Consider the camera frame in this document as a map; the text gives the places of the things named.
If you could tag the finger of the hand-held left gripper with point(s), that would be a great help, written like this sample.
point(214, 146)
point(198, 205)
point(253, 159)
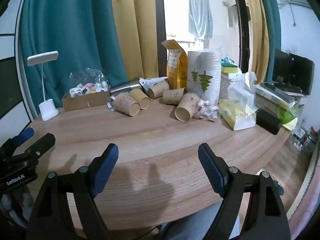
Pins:
point(23, 135)
point(42, 143)

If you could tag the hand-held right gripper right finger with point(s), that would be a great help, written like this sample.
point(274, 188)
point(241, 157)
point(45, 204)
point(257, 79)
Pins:
point(211, 167)

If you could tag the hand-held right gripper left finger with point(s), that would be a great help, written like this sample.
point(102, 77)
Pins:
point(106, 166)

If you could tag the brown paper cup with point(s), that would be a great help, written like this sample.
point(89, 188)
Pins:
point(173, 96)
point(140, 96)
point(187, 106)
point(158, 89)
point(125, 102)

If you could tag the white desk lamp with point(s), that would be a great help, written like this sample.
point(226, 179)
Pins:
point(47, 110)

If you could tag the yellow tissue pack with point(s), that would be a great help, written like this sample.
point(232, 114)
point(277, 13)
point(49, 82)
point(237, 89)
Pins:
point(237, 117)

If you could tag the bag of small white packets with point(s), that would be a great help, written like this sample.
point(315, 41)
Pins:
point(206, 110)

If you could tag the brown cardboard box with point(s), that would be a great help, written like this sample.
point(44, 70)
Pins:
point(85, 103)

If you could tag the person's grey trousers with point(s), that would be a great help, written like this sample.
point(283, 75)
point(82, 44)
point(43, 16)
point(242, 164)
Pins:
point(195, 225)

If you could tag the black pouch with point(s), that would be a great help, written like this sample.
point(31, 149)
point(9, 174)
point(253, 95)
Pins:
point(268, 121)

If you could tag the clear bag of plush toys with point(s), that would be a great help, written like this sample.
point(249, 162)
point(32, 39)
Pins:
point(87, 83)

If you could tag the white plastic bag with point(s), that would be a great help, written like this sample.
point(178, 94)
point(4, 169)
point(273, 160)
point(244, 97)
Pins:
point(241, 93)

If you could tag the stainless steel tumbler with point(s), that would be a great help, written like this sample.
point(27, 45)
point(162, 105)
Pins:
point(122, 87)

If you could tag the white perforated basket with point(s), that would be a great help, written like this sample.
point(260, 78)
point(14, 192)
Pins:
point(225, 86)

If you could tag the green plastic bag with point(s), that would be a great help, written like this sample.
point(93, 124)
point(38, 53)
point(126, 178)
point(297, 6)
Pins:
point(286, 115)

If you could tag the stack of books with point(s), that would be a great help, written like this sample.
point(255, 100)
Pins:
point(272, 97)

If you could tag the small white box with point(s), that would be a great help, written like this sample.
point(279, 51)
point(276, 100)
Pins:
point(155, 81)

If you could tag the yellow paper bag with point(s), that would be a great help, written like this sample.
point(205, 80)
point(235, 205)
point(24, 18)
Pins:
point(177, 72)

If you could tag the yellow green sponge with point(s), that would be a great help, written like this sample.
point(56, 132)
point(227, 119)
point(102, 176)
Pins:
point(230, 68)

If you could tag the stack of white paper cups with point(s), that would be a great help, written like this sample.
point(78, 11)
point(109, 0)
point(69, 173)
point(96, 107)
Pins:
point(203, 65)

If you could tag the wide teal curtain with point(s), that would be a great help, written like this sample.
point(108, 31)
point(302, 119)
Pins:
point(75, 30)

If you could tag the black monitor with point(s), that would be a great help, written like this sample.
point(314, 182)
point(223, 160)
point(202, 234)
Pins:
point(295, 72)

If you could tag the wide yellow curtain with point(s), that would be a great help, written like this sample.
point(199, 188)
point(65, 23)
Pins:
point(140, 30)

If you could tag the narrow yellow curtain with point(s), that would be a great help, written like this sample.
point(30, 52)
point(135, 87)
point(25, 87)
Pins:
point(257, 30)

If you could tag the narrow teal curtain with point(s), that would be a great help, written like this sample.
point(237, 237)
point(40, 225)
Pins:
point(271, 30)

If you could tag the light blue hanging towel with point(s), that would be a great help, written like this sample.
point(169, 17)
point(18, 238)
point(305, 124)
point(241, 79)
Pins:
point(200, 17)

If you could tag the grey hanging cloth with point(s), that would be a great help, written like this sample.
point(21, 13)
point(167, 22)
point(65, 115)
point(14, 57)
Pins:
point(232, 16)

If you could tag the dark door frame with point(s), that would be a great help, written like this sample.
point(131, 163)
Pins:
point(241, 30)

